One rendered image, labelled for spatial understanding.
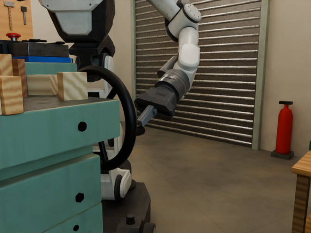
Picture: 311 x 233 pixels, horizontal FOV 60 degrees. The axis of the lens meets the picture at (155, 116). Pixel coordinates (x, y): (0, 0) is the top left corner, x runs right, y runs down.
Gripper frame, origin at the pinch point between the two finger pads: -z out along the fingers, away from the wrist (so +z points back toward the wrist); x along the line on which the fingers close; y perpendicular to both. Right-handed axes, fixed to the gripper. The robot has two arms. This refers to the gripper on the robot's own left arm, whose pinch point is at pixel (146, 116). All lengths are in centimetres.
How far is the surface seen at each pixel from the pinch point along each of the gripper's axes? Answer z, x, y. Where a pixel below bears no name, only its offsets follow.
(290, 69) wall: 231, -9, -121
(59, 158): -28.4, -5.2, 16.6
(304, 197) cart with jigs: 39, -45, -62
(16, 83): -30.0, -9.3, 33.2
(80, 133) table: -26.5, -11.0, 22.9
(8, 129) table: -33.4, -9.6, 29.5
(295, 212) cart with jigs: 35, -44, -70
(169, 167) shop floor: 88, 61, -162
